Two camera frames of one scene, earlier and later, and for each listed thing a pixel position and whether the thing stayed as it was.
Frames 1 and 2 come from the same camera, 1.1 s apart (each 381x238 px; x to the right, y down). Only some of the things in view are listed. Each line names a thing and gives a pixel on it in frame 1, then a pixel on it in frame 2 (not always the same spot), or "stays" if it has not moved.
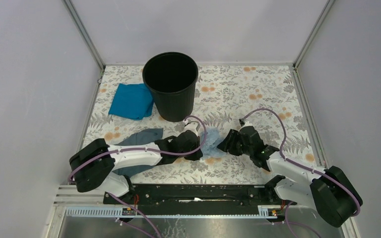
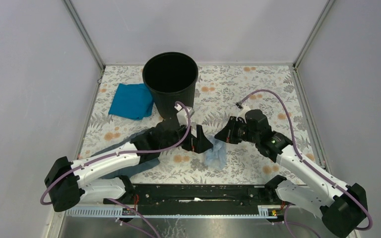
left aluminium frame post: x=69 y=5 stays
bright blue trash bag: x=132 y=101 stays
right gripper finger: x=226 y=145 -> x=225 y=135
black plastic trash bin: x=172 y=76 stays
